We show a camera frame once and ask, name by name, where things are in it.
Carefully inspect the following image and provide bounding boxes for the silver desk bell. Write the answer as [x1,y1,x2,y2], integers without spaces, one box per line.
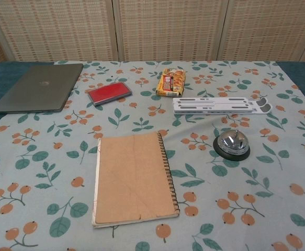
[212,130,251,161]

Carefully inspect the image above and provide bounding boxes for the grey closed laptop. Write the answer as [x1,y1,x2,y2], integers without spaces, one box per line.
[0,63,84,115]

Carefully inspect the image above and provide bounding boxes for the floral fruit print tablecloth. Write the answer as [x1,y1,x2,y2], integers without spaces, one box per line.
[0,60,305,251]

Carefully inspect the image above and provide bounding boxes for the woven folding screen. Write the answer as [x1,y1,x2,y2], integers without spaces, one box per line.
[0,0,305,65]

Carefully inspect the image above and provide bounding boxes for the brown spiral notebook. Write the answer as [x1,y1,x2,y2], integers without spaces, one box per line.
[91,131,180,230]

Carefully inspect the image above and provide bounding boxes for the white folding laptop stand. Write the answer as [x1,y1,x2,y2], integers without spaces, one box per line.
[172,96,273,115]

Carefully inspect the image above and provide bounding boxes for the yellow snack packet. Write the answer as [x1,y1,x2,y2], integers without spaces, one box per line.
[155,68,187,97]

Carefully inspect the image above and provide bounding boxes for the red ink stamp pad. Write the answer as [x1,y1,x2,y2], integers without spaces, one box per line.
[87,82,133,107]

